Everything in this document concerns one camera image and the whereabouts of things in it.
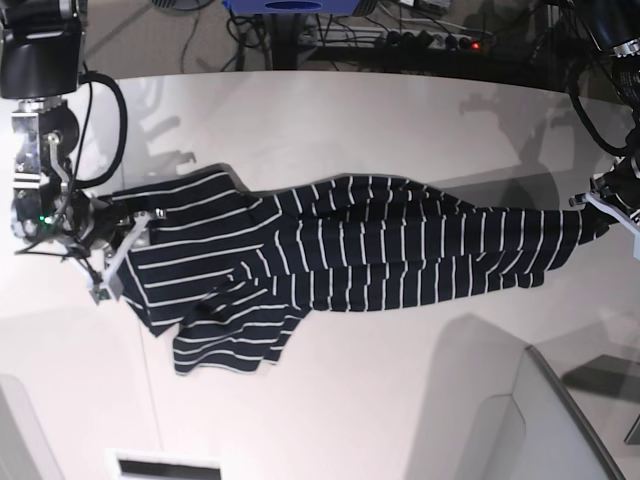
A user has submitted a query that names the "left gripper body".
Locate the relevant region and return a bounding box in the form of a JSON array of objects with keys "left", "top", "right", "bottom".
[{"left": 601, "top": 155, "right": 639, "bottom": 210}]

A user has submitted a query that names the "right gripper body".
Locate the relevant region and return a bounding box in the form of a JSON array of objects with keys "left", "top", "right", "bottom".
[{"left": 10, "top": 188, "right": 130, "bottom": 260}]

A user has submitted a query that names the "navy white striped t-shirt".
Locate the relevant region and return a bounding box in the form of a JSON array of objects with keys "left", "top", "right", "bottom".
[{"left": 112, "top": 168, "right": 609, "bottom": 375}]

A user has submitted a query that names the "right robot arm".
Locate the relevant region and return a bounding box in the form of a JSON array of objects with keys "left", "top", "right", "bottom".
[{"left": 1, "top": 1, "right": 152, "bottom": 303}]

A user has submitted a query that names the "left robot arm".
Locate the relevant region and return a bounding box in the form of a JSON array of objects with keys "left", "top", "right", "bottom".
[{"left": 567, "top": 1, "right": 639, "bottom": 258}]

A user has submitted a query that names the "grey monitor edge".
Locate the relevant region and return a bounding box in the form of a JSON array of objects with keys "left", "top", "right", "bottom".
[{"left": 526, "top": 345, "right": 624, "bottom": 479}]

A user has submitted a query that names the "blue box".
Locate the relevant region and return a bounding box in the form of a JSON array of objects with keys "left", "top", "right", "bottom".
[{"left": 223, "top": 0, "right": 359, "bottom": 15}]

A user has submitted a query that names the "power strip with red light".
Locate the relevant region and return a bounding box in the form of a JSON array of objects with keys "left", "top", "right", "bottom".
[{"left": 373, "top": 29, "right": 486, "bottom": 53}]

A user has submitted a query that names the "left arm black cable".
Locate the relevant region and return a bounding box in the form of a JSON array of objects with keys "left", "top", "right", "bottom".
[{"left": 567, "top": 54, "right": 636, "bottom": 156}]

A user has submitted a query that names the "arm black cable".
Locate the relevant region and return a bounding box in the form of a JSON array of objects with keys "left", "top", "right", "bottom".
[
  {"left": 69, "top": 69, "right": 129, "bottom": 189},
  {"left": 567, "top": 54, "right": 636, "bottom": 156}
]

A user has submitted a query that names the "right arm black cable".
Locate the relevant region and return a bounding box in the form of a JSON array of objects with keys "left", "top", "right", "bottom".
[{"left": 69, "top": 69, "right": 129, "bottom": 189}]

